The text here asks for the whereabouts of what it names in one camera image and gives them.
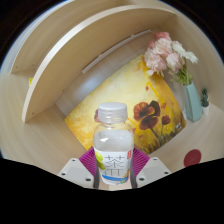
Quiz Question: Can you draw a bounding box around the small potted green plant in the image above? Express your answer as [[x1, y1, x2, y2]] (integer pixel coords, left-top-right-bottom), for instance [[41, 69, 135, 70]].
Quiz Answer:
[[200, 87, 211, 117]]

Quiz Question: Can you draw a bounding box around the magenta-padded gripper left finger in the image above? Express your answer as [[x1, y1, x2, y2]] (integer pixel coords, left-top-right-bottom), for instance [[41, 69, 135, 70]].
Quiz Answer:
[[57, 147, 100, 190]]

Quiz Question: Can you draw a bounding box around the wooden shelf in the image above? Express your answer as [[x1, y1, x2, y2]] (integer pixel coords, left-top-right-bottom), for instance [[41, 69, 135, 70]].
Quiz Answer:
[[9, 0, 178, 124]]

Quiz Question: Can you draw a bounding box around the clear drink bottle white cap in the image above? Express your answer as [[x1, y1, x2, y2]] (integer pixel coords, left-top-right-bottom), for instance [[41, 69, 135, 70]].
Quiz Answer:
[[92, 102, 135, 186]]

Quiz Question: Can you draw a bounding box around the white light bar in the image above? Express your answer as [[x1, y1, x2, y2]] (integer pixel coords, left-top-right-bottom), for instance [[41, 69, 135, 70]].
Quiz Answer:
[[81, 29, 153, 75]]

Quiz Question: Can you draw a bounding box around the flat round red coaster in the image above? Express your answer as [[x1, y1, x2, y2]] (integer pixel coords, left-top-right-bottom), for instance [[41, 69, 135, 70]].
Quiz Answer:
[[183, 149, 203, 168]]

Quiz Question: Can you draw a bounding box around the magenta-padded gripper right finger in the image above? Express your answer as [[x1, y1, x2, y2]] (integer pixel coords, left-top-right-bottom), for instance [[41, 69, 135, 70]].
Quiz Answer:
[[128, 147, 172, 190]]

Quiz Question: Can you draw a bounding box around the teal ribbed vase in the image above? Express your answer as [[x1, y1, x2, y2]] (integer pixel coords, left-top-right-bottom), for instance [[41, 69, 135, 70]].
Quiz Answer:
[[182, 81, 204, 123]]

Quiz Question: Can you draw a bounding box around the pink and white flower bouquet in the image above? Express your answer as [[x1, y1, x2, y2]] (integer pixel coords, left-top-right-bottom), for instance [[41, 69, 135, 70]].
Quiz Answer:
[[143, 31, 199, 86]]

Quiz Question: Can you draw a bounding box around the yellow flower painting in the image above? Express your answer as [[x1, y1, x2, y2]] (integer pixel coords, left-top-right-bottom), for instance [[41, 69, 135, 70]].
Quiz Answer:
[[63, 54, 188, 155]]

